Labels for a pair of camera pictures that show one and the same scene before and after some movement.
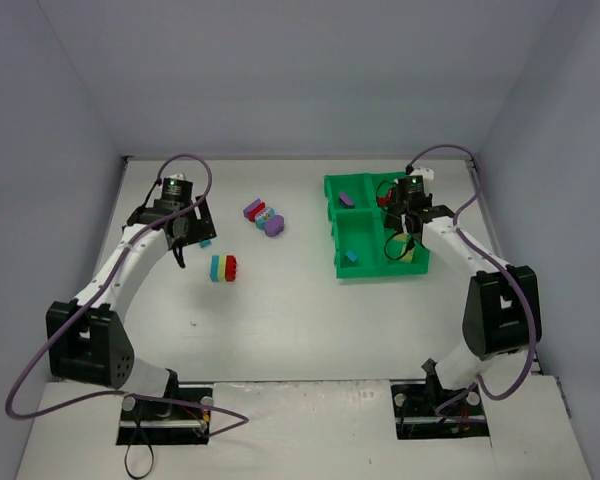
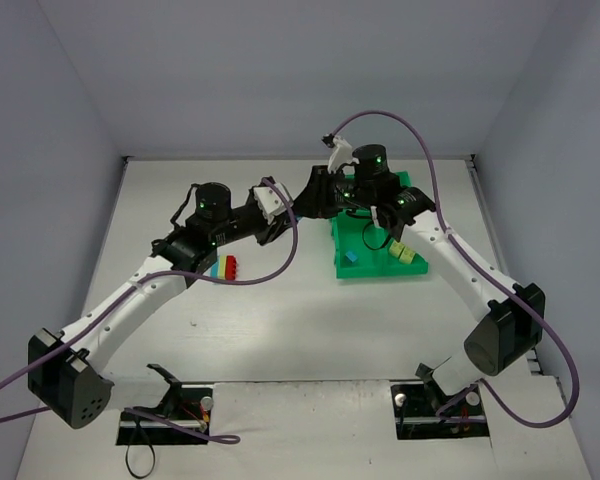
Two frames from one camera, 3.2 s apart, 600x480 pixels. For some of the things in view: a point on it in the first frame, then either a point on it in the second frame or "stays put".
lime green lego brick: (404, 237) stays put
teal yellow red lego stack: (223, 269) stays put
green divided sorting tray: (358, 226) stays put
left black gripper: (202, 225) -> (268, 230)
